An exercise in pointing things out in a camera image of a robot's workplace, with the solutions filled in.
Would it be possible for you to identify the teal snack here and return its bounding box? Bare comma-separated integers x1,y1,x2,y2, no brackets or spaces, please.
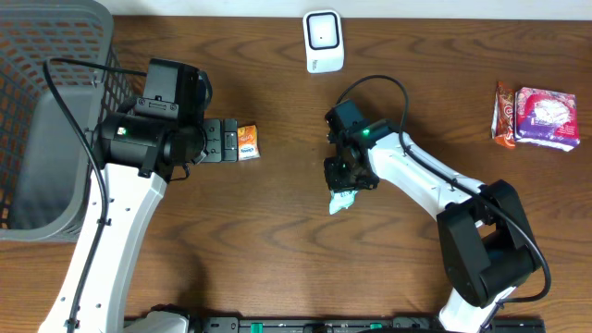
329,190,358,215

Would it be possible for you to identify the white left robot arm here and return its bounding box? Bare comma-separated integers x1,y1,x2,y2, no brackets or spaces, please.
39,58,238,332

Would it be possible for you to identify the white barcode scanner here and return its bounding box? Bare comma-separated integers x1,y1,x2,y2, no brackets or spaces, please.
302,9,345,74

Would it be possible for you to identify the grey plastic mesh basket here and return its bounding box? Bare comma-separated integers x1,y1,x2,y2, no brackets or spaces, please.
1,0,132,242

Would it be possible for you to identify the brown orange candy bar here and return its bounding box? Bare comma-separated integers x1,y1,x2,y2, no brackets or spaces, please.
491,81,515,149

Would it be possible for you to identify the orange small snack packet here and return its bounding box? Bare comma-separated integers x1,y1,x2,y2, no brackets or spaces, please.
237,125,260,161

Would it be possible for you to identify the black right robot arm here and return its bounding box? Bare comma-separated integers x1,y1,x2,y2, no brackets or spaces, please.
324,101,541,332

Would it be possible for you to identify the red purple snack bag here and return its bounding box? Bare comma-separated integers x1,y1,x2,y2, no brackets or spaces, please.
513,87,580,152

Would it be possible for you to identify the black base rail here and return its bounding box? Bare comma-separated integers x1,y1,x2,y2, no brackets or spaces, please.
122,315,547,333

